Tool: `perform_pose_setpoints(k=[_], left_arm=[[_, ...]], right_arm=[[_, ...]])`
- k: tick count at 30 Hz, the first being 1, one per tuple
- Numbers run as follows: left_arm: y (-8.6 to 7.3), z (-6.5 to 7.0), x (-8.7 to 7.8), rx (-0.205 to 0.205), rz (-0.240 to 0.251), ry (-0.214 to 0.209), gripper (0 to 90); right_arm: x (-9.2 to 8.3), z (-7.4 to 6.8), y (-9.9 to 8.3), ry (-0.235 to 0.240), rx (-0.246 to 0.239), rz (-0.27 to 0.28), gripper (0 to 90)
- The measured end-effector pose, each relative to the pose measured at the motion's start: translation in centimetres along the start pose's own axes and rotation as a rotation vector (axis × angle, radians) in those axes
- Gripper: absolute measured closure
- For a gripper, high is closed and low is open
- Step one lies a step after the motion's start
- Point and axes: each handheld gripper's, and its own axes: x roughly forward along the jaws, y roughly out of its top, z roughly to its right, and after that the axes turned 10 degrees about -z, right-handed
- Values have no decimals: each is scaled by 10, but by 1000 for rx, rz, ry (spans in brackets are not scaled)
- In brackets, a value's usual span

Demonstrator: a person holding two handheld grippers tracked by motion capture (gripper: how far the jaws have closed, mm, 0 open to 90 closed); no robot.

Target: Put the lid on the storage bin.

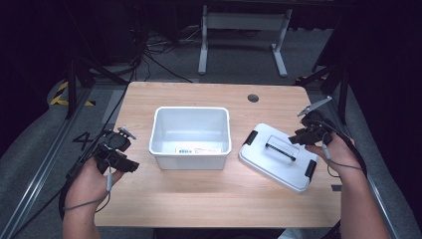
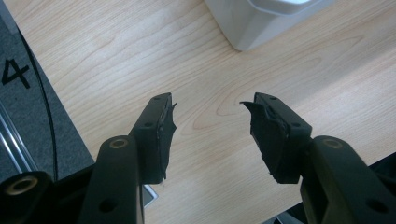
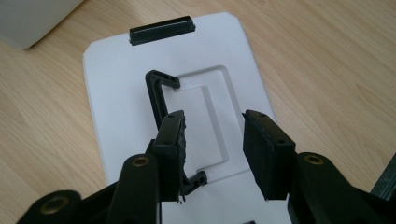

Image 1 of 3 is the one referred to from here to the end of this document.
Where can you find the white plastic storage box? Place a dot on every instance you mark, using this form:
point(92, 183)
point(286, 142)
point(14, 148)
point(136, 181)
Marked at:
point(190, 132)

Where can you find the black tripod stand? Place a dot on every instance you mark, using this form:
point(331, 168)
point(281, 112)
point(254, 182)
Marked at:
point(343, 96)
point(71, 89)

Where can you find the white metal table frame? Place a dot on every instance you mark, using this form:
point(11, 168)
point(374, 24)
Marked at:
point(245, 21)

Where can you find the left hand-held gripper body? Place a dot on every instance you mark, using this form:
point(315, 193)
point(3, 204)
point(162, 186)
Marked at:
point(114, 142)

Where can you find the person's right hand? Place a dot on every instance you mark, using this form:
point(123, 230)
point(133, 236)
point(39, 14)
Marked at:
point(341, 156)

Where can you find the white lid with black clasps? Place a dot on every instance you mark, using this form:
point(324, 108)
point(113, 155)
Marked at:
point(282, 162)

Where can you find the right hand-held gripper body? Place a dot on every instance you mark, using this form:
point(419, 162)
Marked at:
point(316, 127)

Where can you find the small black tape strip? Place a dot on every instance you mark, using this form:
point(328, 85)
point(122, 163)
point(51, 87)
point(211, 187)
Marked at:
point(336, 188)

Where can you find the yellow and black floor tape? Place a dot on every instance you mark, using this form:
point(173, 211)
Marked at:
point(58, 99)

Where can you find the person's left hand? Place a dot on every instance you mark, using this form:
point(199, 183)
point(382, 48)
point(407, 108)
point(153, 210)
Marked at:
point(88, 186)

